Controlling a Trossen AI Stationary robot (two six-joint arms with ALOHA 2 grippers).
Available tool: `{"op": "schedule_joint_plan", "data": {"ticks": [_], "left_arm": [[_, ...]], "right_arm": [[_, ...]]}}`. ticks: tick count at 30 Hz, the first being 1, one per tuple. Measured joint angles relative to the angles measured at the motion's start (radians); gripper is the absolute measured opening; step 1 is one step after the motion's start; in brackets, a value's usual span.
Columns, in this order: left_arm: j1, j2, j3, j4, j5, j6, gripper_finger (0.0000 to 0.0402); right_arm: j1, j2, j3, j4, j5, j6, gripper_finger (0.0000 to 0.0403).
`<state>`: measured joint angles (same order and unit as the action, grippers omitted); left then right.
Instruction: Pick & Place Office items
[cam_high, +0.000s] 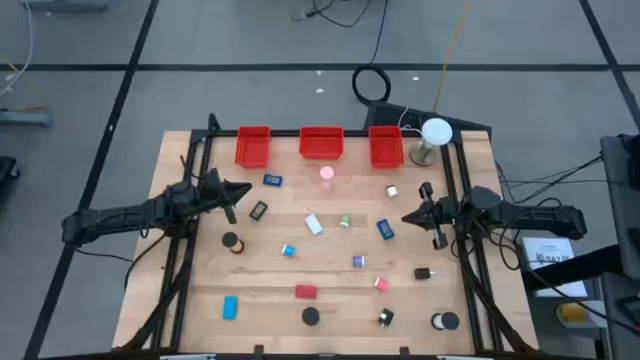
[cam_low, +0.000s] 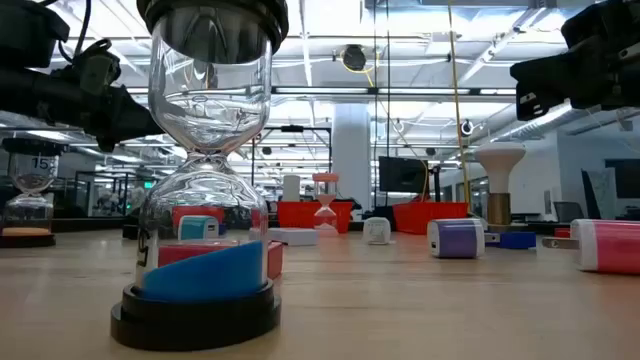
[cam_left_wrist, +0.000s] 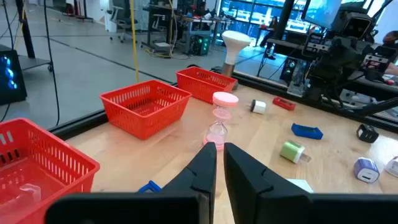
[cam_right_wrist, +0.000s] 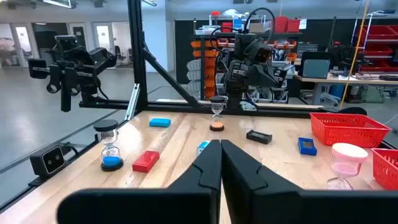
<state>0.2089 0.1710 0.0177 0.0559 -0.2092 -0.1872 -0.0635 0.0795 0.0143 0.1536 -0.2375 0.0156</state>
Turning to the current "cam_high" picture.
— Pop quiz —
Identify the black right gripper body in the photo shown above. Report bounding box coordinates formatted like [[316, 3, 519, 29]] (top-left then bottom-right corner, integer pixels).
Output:
[[421, 181, 459, 251]]

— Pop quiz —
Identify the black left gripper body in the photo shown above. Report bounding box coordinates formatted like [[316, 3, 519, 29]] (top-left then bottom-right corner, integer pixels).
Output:
[[199, 168, 238, 226]]

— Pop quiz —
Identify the black digital timer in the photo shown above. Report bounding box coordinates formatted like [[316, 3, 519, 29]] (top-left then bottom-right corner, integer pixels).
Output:
[[248, 200, 269, 222]]

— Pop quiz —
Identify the white rectangular block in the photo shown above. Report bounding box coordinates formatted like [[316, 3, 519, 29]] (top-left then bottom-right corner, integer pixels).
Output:
[[303, 213, 325, 236]]

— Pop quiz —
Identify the white sand black hourglass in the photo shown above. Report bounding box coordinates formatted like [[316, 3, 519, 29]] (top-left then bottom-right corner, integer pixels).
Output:
[[431, 311, 461, 332]]

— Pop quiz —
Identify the red plastic basket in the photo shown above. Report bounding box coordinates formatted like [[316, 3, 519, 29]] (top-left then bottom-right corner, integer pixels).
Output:
[[298, 126, 345, 161], [234, 125, 272, 169], [368, 125, 405, 170]]

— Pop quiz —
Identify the orange sand black hourglass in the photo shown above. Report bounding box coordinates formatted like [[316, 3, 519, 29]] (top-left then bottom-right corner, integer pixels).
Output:
[[221, 231, 246, 255]]

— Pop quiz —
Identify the white bulb lamp metal base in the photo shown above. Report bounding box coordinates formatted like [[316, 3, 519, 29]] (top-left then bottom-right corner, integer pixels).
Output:
[[408, 117, 454, 167]]

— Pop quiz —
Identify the white printed box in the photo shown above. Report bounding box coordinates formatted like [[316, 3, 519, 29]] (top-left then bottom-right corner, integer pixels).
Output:
[[519, 236, 590, 299]]

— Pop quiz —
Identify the black beam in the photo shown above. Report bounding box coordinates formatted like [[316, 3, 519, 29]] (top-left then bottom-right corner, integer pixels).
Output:
[[521, 243, 622, 292]]

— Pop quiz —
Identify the yellow white container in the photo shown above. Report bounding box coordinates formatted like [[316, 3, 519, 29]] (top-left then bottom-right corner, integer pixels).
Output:
[[556, 299, 609, 330]]

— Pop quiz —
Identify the grey metal cabinet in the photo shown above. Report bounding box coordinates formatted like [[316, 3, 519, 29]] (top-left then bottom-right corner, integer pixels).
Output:
[[599, 132, 640, 360]]

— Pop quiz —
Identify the grey furniture leg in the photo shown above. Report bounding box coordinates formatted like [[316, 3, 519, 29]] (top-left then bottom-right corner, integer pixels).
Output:
[[20, 0, 109, 13], [0, 109, 54, 128]]

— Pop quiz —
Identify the black chair base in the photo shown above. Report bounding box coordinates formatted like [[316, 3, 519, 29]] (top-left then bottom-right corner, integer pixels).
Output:
[[0, 155, 22, 199]]

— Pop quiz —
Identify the thin white lamp cable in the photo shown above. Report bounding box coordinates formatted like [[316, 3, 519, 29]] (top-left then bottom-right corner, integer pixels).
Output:
[[398, 106, 424, 134]]

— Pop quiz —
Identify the black coiled cable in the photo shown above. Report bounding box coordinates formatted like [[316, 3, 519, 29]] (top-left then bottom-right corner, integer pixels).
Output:
[[351, 0, 393, 107]]

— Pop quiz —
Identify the black power cable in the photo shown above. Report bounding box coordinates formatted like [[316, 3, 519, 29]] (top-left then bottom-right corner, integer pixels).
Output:
[[492, 153, 606, 207]]

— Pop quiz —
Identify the yellow cable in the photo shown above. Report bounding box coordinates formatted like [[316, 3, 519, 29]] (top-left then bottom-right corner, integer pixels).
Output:
[[432, 0, 472, 113]]

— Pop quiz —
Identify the thin black floor cable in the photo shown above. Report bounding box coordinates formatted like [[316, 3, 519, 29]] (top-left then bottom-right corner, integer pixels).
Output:
[[291, 0, 374, 29]]

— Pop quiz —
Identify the white floor cable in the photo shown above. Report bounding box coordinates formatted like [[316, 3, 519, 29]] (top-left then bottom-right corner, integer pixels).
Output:
[[0, 0, 35, 100]]

